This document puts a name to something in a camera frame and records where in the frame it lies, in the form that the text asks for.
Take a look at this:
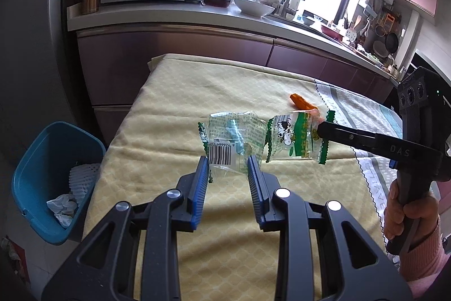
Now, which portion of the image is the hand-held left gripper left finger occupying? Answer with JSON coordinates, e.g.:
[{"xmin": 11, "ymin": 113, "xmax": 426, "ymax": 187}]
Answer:
[{"xmin": 41, "ymin": 156, "xmax": 210, "ymax": 301}]

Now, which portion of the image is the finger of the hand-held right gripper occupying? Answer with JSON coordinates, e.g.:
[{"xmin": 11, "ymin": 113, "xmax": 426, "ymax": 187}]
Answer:
[{"xmin": 316, "ymin": 121, "xmax": 381, "ymax": 155}]

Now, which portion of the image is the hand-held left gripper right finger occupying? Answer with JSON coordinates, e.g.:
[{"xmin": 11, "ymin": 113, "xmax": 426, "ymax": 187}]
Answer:
[{"xmin": 247, "ymin": 155, "xmax": 413, "ymax": 301}]

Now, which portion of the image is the clear wrapper with cartoon dog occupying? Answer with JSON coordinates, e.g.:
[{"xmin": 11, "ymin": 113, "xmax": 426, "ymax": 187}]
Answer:
[{"xmin": 265, "ymin": 109, "xmax": 335, "ymax": 165}]

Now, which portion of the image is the clear wrapper with barcode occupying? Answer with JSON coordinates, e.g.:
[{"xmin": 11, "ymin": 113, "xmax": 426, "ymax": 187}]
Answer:
[{"xmin": 197, "ymin": 111, "xmax": 268, "ymax": 183}]

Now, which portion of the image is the white tissue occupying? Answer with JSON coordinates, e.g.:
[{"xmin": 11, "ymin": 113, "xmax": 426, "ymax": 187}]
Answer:
[{"xmin": 47, "ymin": 193, "xmax": 79, "ymax": 228}]

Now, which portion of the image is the blue plastic trash bin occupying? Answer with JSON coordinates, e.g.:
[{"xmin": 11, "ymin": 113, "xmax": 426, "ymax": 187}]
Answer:
[{"xmin": 12, "ymin": 121, "xmax": 107, "ymax": 245}]

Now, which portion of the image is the person's right forearm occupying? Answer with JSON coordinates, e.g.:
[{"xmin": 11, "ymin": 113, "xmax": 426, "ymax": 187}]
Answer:
[{"xmin": 398, "ymin": 216, "xmax": 451, "ymax": 300}]

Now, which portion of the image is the person's right hand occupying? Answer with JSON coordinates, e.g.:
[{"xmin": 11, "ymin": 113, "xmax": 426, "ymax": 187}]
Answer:
[{"xmin": 383, "ymin": 179, "xmax": 441, "ymax": 245}]

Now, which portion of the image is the orange snack wrapper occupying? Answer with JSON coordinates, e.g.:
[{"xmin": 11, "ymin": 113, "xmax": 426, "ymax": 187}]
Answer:
[{"xmin": 289, "ymin": 94, "xmax": 323, "ymax": 120}]

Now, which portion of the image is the hanging dark frying pan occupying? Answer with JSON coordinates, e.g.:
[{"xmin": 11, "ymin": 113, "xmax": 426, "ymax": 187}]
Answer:
[{"xmin": 385, "ymin": 32, "xmax": 400, "ymax": 54}]

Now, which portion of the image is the yellow patterned tablecloth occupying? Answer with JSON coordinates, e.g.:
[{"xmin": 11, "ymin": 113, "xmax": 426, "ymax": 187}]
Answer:
[{"xmin": 83, "ymin": 53, "xmax": 388, "ymax": 301}]

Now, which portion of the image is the red pot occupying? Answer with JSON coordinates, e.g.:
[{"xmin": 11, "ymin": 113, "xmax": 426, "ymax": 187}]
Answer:
[{"xmin": 320, "ymin": 24, "xmax": 344, "ymax": 39}]

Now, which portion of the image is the white foam fruit net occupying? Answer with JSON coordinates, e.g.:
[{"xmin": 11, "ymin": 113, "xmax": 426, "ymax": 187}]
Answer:
[{"xmin": 68, "ymin": 163, "xmax": 101, "ymax": 197}]

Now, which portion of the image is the mauve kitchen base cabinet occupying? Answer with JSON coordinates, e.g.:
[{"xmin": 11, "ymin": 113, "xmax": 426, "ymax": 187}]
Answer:
[{"xmin": 77, "ymin": 21, "xmax": 395, "ymax": 146}]

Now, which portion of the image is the white ceramic bowl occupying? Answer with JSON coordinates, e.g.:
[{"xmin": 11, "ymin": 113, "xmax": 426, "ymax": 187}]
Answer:
[{"xmin": 233, "ymin": 0, "xmax": 275, "ymax": 17}]

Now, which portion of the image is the silver refrigerator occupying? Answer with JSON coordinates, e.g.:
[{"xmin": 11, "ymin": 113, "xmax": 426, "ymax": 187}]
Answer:
[{"xmin": 0, "ymin": 0, "xmax": 87, "ymax": 146}]

